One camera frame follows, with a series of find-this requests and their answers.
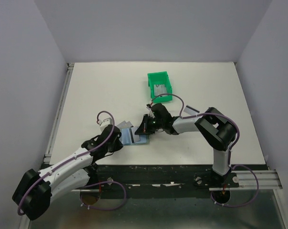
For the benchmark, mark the silver magnetic stripe card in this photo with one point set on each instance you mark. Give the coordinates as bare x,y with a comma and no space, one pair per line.
135,138

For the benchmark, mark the patterned credit card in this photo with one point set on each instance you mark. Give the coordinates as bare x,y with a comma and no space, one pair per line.
125,124

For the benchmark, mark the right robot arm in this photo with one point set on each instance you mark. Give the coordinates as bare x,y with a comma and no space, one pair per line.
218,130

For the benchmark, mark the left aluminium frame extrusion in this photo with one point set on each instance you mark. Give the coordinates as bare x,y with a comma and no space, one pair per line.
55,124

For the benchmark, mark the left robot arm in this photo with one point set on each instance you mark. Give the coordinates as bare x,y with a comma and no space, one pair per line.
38,189

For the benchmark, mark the right aluminium frame extrusion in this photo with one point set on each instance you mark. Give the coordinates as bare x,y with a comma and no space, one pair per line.
267,180

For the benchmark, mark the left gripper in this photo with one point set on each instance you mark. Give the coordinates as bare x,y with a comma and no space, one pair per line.
118,146

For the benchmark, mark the silver card in bin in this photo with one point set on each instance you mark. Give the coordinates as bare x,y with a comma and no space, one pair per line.
160,89

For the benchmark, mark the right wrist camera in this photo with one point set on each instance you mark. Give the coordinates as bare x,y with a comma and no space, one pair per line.
150,113

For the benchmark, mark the silver card near right gripper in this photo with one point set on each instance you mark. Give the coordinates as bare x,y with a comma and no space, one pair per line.
190,110

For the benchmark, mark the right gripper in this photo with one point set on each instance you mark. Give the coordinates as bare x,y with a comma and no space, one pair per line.
144,128

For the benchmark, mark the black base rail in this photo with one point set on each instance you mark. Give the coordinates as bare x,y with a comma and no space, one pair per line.
156,181

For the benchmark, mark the green leather card holder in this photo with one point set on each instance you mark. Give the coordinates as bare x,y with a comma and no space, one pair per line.
129,137

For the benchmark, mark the green plastic bin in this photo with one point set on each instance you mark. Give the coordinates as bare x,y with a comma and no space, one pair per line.
159,78

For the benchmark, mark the aluminium frame extrusion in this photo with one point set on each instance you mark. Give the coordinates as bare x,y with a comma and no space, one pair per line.
55,124
267,180

